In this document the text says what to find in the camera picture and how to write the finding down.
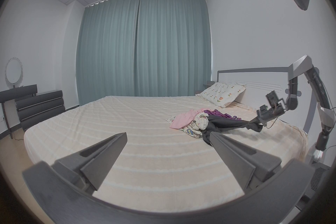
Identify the black T-shirt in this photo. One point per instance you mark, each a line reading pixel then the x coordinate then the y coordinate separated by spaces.
pixel 223 125

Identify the blue-green curtain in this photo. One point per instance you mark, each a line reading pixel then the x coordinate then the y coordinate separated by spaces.
pixel 173 44
pixel 107 52

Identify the black chest of drawers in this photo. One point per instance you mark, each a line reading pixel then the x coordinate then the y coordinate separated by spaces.
pixel 39 110

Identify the purple garment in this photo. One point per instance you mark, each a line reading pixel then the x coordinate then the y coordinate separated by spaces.
pixel 220 114

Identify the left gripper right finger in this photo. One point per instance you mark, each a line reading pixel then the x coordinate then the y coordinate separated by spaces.
pixel 236 160

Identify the white printed pillow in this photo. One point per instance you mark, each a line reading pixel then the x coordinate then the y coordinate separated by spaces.
pixel 223 93

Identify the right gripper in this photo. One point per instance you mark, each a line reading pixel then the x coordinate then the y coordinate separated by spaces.
pixel 269 114

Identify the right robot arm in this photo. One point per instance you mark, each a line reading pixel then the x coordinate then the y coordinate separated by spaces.
pixel 324 110

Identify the grey bedside table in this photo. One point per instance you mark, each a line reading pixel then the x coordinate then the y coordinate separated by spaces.
pixel 209 83

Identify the bed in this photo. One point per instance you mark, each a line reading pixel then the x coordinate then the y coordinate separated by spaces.
pixel 131 125

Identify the round white mirror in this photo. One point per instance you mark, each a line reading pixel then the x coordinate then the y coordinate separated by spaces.
pixel 14 70

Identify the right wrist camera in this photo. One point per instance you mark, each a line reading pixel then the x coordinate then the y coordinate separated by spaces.
pixel 274 99

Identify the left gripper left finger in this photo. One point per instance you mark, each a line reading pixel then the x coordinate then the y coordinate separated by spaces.
pixel 102 160

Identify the white printed garment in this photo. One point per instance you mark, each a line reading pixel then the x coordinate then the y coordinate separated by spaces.
pixel 199 123

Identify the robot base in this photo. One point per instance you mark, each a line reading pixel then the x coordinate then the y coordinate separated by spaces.
pixel 319 178

